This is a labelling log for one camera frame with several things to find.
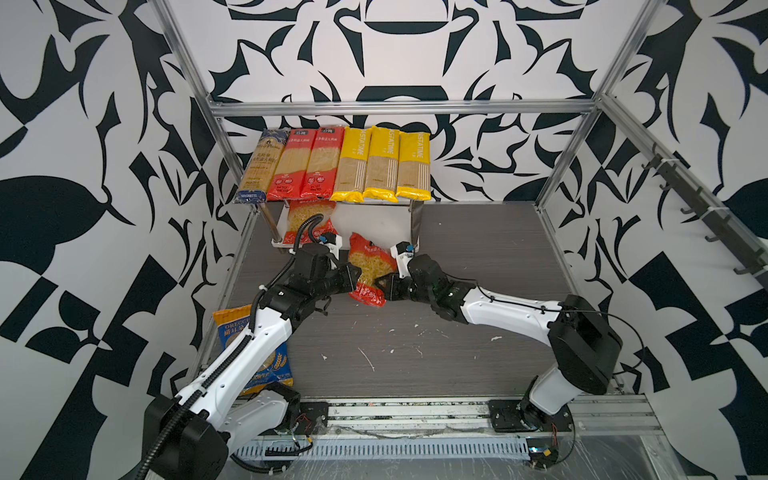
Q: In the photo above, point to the blue-bottom pasta bag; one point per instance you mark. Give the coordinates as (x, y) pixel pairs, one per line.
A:
(265, 358)

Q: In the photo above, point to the red noodle bag long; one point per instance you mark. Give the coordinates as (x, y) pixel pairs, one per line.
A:
(323, 163)

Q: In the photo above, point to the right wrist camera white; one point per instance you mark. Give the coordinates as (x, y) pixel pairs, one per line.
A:
(403, 252)

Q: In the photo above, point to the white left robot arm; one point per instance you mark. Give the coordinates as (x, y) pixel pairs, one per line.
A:
(193, 434)

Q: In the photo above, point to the blue-ended spaghetti bag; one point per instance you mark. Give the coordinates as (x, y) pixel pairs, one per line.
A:
(261, 167)

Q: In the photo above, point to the red long spaghetti bag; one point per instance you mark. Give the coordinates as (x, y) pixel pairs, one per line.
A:
(290, 173)

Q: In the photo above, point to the white two-tier shelf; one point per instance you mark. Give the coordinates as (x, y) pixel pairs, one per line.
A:
(383, 223)

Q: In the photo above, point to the white slotted cable duct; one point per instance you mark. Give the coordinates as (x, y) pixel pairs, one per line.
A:
(515, 449)

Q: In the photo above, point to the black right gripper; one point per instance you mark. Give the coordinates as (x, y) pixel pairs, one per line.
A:
(392, 291)

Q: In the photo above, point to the aluminium frame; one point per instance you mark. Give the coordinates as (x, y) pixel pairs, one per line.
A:
(543, 101)

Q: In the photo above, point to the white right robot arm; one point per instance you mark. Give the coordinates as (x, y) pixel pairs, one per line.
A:
(586, 348)

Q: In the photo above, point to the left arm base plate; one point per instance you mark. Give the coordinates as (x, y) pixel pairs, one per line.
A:
(304, 418)

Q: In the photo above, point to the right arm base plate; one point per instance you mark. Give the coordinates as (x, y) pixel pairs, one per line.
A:
(520, 416)

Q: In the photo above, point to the yellow spaghetti bag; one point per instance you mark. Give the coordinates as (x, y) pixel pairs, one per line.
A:
(351, 171)
(382, 165)
(414, 168)

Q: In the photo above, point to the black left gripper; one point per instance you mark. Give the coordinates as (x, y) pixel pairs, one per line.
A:
(349, 281)

